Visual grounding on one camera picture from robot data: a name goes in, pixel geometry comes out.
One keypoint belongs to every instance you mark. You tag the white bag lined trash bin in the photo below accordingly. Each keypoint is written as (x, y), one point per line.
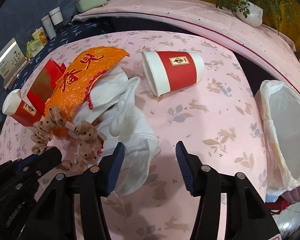
(279, 108)

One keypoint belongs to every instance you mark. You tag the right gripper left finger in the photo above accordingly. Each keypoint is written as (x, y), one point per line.
(97, 182)

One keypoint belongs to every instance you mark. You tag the red white paper cup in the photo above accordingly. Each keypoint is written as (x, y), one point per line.
(167, 71)

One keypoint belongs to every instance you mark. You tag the tall white bottle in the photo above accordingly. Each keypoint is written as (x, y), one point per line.
(48, 26)

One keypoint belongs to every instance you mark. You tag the red handled object on floor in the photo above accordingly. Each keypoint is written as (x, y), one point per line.
(275, 208)

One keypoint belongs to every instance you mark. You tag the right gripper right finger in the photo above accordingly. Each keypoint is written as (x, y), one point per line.
(204, 182)

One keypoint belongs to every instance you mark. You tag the brown polka dot scrunchie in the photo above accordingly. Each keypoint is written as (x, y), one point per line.
(83, 140)

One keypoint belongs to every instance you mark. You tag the orange plastic bag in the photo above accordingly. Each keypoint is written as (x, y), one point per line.
(73, 88)

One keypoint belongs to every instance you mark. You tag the white cloth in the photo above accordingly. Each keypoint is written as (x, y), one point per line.
(113, 104)

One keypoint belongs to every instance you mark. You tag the pink rabbit print tablecloth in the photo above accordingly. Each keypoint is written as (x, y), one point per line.
(216, 119)

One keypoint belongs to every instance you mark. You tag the small green yellow box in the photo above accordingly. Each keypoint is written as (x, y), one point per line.
(33, 47)

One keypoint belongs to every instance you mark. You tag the navy floral cloth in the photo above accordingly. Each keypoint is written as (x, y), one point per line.
(72, 32)

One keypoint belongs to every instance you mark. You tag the cream patterned cup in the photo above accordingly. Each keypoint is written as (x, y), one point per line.
(39, 34)

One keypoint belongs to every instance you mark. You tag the white cylindrical jar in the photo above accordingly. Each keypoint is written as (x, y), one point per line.
(56, 16)

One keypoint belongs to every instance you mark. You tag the red gift box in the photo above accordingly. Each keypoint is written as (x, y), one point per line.
(44, 84)

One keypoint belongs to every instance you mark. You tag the pink dotted bed sheet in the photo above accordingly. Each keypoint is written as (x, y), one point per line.
(263, 45)

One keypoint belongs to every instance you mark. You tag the mint green tissue box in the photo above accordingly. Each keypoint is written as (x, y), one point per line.
(85, 5)

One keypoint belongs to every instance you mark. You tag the white floral card box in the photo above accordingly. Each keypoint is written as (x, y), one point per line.
(12, 61)

